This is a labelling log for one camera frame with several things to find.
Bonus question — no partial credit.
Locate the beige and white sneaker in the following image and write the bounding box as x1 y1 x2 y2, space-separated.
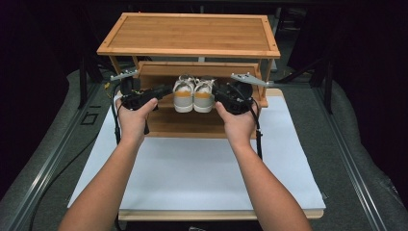
192 77 217 114
172 74 197 114

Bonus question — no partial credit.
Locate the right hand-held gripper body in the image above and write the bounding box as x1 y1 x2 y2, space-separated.
220 72 275 116

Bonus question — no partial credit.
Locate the grey metal rail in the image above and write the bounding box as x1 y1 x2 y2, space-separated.
4 84 101 231
312 87 390 231

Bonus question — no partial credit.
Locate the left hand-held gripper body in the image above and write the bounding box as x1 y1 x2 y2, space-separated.
110 69 155 112

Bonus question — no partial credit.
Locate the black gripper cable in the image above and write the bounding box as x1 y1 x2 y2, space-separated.
249 98 265 161
110 84 123 231

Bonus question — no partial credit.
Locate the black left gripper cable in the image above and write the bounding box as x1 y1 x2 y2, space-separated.
110 84 123 231

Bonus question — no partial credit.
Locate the black metal stand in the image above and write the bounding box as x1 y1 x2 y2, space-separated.
322 59 335 114
78 52 89 110

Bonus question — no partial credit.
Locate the person's left hand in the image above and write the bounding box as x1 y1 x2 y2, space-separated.
115 97 159 146

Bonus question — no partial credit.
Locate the white mat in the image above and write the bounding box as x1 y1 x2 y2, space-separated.
66 95 327 212

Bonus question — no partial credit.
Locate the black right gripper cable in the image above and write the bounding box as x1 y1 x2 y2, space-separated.
249 98 265 161

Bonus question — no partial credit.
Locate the wooden three-tier shoe rack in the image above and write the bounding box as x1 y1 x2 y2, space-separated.
96 12 281 141

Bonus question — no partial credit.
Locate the black cable on floor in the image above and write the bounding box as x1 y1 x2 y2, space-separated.
28 136 99 231

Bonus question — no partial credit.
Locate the person's right hand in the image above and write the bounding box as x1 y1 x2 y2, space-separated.
215 100 258 149

